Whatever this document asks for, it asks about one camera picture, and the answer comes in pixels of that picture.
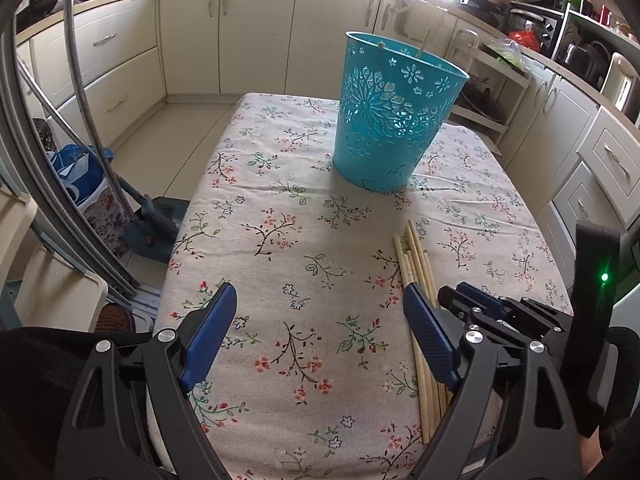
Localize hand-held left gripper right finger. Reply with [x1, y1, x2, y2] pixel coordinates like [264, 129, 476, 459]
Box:
[402, 282, 583, 480]

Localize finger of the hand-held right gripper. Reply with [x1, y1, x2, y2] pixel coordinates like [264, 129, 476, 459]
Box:
[456, 281, 573, 333]
[437, 286, 541, 347]

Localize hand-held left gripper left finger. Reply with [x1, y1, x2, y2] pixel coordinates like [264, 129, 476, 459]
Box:
[55, 282, 238, 480]

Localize bundle of wooden chopsticks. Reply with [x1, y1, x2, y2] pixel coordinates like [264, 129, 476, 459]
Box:
[392, 219, 453, 446]

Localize teal perforated plastic bucket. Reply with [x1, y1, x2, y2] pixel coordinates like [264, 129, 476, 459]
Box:
[332, 31, 471, 194]

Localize person's right forearm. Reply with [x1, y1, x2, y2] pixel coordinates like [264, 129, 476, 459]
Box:
[579, 432, 608, 480]

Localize blue dustpan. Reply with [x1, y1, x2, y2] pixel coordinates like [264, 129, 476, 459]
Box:
[125, 195, 188, 263]

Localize floral tablecloth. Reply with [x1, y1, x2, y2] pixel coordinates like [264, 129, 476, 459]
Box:
[147, 92, 576, 480]

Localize cream panelled drawer cabinet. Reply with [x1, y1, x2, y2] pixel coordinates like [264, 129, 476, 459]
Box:
[500, 55, 640, 281]

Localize beige plastic stool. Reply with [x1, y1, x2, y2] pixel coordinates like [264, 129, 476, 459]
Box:
[0, 185, 108, 333]

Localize white thermos pot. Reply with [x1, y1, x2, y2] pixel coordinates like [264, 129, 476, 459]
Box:
[600, 52, 638, 116]

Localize black kettle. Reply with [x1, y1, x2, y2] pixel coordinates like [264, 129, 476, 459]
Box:
[567, 40, 611, 86]

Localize blue plastic bag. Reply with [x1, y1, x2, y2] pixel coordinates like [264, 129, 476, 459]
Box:
[47, 144, 113, 206]

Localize white storage rack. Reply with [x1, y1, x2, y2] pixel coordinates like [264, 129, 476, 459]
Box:
[450, 30, 531, 156]

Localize green vegetable bag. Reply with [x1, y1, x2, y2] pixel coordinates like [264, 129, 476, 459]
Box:
[482, 35, 526, 68]

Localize red plastic bag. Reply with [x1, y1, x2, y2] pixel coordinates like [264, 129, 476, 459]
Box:
[510, 30, 543, 51]

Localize white shelf unit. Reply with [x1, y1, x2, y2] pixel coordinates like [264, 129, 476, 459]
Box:
[550, 0, 640, 121]

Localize black toaster oven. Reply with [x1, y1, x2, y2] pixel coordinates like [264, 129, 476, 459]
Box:
[507, 2, 568, 53]

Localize cream double door cabinet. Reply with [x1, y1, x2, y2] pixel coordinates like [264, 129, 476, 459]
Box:
[159, 0, 298, 97]

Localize cream sink cabinet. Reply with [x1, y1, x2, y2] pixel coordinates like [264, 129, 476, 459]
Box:
[287, 0, 458, 98]

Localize black frying pan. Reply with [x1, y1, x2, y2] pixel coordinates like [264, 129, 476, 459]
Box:
[20, 0, 66, 18]

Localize grey curved frame strips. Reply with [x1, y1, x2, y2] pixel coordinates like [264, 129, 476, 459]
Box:
[0, 10, 138, 301]

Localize grey broom handle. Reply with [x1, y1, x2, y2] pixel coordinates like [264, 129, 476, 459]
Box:
[17, 57, 136, 206]

